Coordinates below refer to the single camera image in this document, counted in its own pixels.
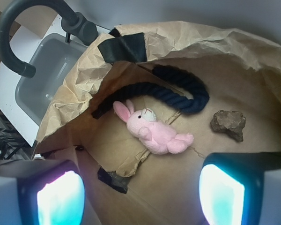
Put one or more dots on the brown paper bag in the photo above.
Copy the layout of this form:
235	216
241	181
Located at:
126	184

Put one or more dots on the white toy sink counter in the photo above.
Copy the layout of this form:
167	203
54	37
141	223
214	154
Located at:
24	43

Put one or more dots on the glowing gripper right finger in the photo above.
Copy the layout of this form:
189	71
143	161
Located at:
241	188

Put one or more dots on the pink plush bunny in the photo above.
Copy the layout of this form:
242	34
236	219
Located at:
158	137

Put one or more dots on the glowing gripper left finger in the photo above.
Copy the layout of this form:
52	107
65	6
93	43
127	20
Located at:
41	192

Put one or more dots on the brown rock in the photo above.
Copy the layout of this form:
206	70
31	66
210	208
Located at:
229	122

